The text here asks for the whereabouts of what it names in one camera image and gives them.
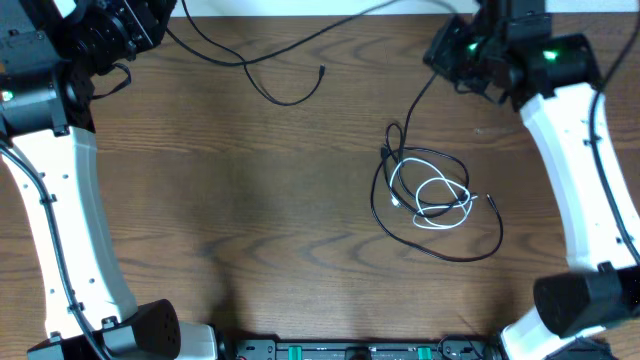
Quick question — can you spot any white USB cable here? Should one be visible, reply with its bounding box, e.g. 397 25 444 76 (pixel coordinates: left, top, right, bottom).
388 157 479 231

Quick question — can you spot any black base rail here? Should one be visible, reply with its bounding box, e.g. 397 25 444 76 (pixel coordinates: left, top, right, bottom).
218 335 510 360

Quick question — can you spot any thin black USB cable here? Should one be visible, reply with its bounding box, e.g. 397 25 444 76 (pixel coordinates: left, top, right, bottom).
164 0 459 107

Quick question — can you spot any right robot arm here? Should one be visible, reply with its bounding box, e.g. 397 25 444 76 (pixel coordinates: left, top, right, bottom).
423 1 639 359

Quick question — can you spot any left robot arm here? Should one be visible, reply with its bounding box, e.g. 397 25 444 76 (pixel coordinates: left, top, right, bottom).
1 0 222 360

